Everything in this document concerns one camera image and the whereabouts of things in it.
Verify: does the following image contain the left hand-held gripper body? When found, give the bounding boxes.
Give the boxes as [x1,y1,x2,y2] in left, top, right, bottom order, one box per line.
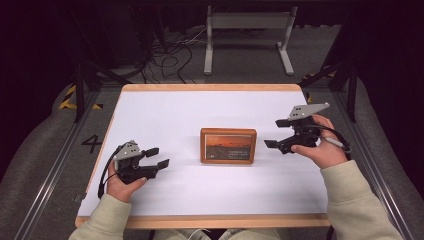
[112,139,160,185]

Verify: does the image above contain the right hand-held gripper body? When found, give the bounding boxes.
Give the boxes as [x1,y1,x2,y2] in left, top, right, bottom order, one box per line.
[279,101,331,156]

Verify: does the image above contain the wooden picture frame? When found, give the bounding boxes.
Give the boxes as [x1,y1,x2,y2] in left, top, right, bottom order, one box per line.
[199,127,258,166]

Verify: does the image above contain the person's right hand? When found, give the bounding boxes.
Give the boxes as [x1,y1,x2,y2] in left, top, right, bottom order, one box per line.
[290,113,350,170]

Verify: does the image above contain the person's left hand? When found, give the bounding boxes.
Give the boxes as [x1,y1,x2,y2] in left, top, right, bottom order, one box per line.
[105,165,149,204]

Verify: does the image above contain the black metal stand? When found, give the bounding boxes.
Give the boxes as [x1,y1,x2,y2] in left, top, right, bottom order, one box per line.
[71,59,132,124]
[297,59,360,124]

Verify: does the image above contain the person's legs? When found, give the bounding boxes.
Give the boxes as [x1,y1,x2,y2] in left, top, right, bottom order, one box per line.
[152,227,292,240]

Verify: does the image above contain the white metal stand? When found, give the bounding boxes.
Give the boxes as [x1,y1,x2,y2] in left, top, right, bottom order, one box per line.
[203,4,299,77]

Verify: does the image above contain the dark cabinet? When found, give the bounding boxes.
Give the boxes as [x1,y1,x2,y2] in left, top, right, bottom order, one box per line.
[106,0,158,69]

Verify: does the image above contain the grey cable plug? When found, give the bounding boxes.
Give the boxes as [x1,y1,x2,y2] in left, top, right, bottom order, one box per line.
[321,135,346,149]

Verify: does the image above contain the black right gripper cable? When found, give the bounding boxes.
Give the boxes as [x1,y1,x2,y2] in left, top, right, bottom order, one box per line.
[308,123,353,155]

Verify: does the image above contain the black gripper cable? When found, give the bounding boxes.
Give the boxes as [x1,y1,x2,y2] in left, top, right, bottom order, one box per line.
[308,123,353,155]
[97,145,123,200]

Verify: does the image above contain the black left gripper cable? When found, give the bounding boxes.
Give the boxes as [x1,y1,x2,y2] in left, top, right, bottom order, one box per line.
[97,145,123,200]

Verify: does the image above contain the aluminium rail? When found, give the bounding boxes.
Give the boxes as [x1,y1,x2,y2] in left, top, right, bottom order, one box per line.
[332,89,416,240]
[12,89,102,240]

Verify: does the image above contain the tangle of black floor cables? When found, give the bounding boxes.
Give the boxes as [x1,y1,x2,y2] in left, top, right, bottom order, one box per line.
[139,26,208,85]

